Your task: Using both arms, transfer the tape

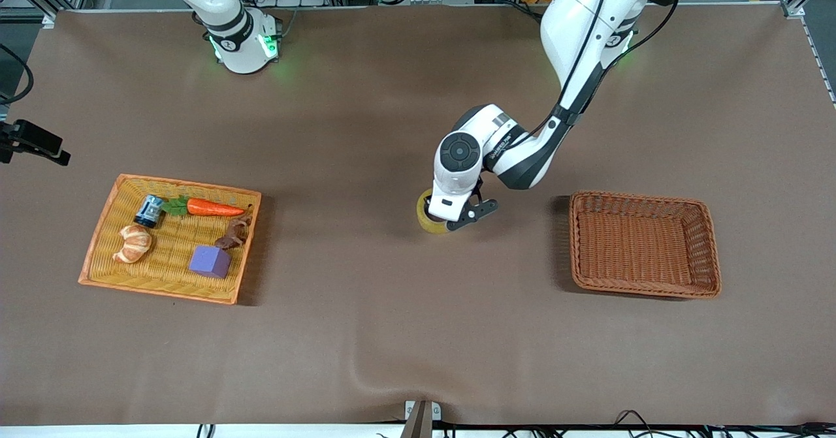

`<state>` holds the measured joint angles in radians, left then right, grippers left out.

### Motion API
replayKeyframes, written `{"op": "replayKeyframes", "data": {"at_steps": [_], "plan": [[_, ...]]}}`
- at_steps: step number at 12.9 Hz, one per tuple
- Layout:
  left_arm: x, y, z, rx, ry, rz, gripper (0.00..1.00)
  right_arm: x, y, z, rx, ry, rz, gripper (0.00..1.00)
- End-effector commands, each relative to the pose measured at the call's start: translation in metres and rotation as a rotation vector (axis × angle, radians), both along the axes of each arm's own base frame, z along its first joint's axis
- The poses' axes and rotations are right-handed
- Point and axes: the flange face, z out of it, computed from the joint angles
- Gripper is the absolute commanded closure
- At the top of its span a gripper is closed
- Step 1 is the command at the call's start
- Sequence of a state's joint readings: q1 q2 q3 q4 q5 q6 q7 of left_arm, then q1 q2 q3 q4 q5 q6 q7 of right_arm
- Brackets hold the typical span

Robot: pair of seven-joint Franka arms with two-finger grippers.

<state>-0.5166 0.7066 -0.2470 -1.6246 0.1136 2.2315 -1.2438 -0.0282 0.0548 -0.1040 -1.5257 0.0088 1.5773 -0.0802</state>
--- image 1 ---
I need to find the toy croissant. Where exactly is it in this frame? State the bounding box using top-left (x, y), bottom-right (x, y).
top-left (112, 225), bottom-right (153, 264)

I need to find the brown toy lion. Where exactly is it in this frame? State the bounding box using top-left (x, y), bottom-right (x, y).
top-left (214, 211), bottom-right (253, 251)

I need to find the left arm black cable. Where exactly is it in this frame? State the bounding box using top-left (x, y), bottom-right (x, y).
top-left (516, 0), bottom-right (680, 145)

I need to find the orange flat wicker tray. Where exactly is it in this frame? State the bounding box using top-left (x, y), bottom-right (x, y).
top-left (78, 174), bottom-right (262, 305)

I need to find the orange toy carrot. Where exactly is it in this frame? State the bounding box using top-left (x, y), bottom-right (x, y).
top-left (161, 196), bottom-right (246, 218)

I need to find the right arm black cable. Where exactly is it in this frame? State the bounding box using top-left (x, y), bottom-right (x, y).
top-left (0, 43), bottom-right (34, 106)

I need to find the black floor cable bundle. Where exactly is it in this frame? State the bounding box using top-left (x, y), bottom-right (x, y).
top-left (611, 409), bottom-right (836, 438)

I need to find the yellow clear tape roll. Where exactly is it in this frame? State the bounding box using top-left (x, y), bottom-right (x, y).
top-left (416, 189), bottom-right (453, 235)

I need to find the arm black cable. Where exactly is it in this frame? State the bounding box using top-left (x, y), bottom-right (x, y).
top-left (0, 43), bottom-right (34, 106)
top-left (516, 0), bottom-right (680, 145)

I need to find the small blue can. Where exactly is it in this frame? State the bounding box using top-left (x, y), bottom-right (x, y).
top-left (134, 195), bottom-right (165, 228)

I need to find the grey metal bracket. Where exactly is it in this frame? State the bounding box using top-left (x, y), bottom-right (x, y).
top-left (404, 399), bottom-right (443, 438)

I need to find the brown table cover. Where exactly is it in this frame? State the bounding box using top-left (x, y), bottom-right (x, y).
top-left (0, 4), bottom-right (836, 426)

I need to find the purple foam cube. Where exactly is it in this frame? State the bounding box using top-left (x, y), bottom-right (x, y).
top-left (189, 245), bottom-right (231, 279)

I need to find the brown wicker basket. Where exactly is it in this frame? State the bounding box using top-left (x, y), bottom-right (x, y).
top-left (568, 191), bottom-right (722, 300)

